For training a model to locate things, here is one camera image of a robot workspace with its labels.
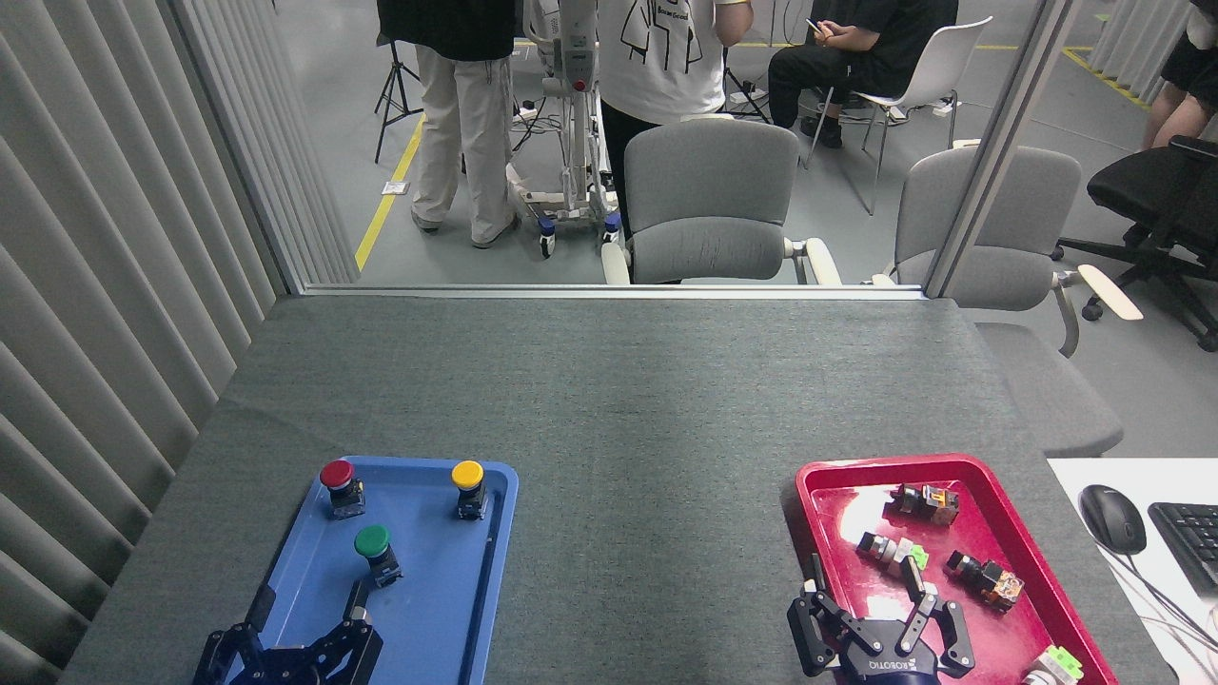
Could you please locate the white stand on wheels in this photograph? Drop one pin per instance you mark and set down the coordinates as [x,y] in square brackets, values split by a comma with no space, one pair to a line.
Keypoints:
[576,57]

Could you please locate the black computer mouse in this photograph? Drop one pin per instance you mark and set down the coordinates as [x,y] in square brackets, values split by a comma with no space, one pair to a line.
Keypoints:
[1111,518]

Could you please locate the white switch with green block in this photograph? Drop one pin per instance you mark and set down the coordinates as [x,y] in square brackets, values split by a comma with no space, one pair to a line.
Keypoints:
[1054,666]

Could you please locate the yellow push button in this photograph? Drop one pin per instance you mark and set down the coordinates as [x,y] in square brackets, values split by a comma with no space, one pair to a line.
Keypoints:
[467,474]

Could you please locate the black switch with orange cube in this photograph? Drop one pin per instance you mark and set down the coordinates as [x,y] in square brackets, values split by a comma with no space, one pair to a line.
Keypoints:
[990,580]

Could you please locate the black keyboard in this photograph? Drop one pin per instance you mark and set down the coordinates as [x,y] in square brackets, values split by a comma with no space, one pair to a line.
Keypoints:
[1189,542]

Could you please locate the grey armchair with white arms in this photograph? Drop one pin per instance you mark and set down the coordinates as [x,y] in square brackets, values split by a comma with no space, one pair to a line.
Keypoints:
[1037,228]
[709,190]

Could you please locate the red plastic tray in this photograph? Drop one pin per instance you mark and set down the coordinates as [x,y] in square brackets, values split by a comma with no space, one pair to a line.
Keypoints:
[990,647]

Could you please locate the blue plastic tray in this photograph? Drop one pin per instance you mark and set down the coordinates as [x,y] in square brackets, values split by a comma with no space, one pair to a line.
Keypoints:
[433,590]

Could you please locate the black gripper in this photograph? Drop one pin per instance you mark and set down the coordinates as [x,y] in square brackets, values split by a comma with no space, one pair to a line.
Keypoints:
[885,656]
[281,668]

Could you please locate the white side table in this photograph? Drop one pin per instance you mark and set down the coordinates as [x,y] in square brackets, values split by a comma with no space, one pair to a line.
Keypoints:
[1180,628]

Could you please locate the black tripod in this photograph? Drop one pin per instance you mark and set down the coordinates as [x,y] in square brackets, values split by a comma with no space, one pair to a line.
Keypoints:
[393,68]

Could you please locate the black office chair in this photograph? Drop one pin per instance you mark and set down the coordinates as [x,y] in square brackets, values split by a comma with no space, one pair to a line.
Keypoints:
[1151,190]

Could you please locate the person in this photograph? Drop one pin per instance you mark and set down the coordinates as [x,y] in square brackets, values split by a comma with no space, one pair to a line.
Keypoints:
[885,38]
[657,76]
[1180,105]
[457,29]

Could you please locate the green push button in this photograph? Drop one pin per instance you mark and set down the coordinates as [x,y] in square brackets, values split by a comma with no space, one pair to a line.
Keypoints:
[372,540]

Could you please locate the white power strip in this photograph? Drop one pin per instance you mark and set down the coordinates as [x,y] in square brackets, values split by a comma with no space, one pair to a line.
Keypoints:
[526,112]

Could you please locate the black switch with orange block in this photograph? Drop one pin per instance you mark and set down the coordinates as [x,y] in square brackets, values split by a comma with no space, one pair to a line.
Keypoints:
[928,502]

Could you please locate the red push button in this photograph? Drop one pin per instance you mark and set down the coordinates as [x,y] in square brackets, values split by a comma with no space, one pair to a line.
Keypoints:
[338,474]

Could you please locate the silver post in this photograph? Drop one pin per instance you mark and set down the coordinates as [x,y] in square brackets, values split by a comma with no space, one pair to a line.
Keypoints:
[999,143]

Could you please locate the small floor plate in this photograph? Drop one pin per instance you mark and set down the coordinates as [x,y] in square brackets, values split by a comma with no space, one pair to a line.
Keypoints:
[395,187]

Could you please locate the silver switch with green block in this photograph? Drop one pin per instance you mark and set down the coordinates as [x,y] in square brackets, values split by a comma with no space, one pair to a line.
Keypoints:
[880,547]

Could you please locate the white plastic chair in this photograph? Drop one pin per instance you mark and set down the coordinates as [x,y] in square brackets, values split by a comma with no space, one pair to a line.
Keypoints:
[937,67]

